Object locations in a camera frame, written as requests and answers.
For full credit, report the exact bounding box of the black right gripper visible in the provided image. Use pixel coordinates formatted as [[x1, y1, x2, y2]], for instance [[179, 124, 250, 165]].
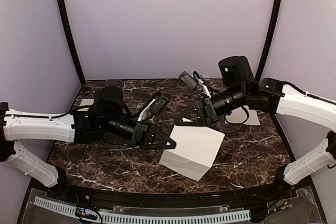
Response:
[[174, 83, 247, 126]]

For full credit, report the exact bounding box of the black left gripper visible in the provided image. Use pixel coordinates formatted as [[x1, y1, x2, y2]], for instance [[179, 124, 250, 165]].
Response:
[[101, 115, 177, 151]]

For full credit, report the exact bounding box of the white letter sheet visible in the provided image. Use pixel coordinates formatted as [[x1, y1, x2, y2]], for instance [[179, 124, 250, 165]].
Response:
[[159, 126, 225, 181]]

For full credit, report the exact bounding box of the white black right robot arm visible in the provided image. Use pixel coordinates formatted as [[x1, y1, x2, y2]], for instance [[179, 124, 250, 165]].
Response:
[[175, 56, 335, 200]]

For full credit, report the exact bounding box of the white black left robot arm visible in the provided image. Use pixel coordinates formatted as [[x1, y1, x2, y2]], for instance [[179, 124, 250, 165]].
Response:
[[1, 86, 176, 201]]

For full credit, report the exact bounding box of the beige paper envelope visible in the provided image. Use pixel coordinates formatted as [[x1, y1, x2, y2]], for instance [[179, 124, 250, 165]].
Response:
[[79, 99, 94, 111]]

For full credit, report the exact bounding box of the white spare paper sheet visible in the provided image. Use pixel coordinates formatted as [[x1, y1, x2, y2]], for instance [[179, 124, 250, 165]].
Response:
[[244, 109, 260, 126]]

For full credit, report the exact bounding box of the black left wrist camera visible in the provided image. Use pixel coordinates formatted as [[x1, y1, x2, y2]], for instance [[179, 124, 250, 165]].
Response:
[[150, 95, 169, 115]]

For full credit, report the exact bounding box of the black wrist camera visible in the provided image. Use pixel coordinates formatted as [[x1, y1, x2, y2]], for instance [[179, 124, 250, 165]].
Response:
[[179, 71, 200, 91], [150, 95, 169, 115]]

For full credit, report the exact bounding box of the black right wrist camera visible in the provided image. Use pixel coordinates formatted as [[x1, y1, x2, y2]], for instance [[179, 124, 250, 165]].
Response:
[[179, 71, 200, 91]]

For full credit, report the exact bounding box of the white slotted cable duct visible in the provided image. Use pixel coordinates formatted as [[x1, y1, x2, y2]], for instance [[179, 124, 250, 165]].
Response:
[[34, 196, 251, 223]]

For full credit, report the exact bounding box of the black front table rail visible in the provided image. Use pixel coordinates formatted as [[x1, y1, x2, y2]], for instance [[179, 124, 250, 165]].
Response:
[[41, 174, 297, 213]]

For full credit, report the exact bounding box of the black right frame post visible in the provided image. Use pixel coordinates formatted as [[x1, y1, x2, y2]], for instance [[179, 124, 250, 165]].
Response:
[[255, 0, 281, 81]]

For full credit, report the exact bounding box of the black frame post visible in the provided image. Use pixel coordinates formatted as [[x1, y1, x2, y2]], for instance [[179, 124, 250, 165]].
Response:
[[57, 0, 86, 85], [255, 0, 281, 81]]

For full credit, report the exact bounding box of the black left frame post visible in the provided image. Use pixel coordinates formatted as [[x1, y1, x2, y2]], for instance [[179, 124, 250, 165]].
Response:
[[57, 0, 86, 85]]

